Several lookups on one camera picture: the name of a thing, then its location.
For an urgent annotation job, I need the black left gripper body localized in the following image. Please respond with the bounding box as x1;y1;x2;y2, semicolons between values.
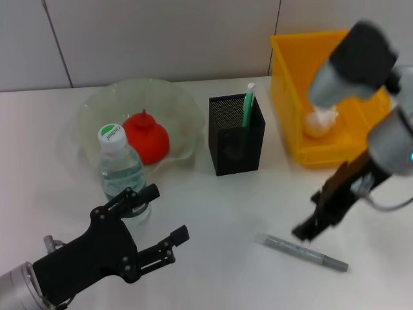
32;206;141;306

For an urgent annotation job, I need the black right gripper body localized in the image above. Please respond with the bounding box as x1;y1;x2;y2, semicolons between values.
311;151;393;229

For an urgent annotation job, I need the grey marker pen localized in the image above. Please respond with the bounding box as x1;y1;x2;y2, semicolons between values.
256;232;349;273

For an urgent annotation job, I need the clear green-label water bottle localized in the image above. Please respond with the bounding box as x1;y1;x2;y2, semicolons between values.
97;122;152;223

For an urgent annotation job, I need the orange fruit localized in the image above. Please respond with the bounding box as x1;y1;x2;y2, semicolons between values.
121;108;171;166

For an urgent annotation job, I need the white paper ball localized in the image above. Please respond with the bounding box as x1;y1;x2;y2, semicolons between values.
305;103;339;138

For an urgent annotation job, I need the green utility knife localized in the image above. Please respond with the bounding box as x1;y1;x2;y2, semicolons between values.
241;83;256;129

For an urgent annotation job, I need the pale green glass fruit bowl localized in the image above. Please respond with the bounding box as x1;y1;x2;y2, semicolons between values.
76;77;207;177

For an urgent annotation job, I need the black mesh pen holder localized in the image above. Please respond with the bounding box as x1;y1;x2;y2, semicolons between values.
208;93;267;177

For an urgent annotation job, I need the left metal connector plug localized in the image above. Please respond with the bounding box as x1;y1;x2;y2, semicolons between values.
43;234;65;253

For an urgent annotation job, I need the yellow plastic bin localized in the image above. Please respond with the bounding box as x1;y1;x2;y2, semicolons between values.
269;30;393;169

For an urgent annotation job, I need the right wrist camera housing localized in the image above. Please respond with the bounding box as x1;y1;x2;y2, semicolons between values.
308;21;400;107

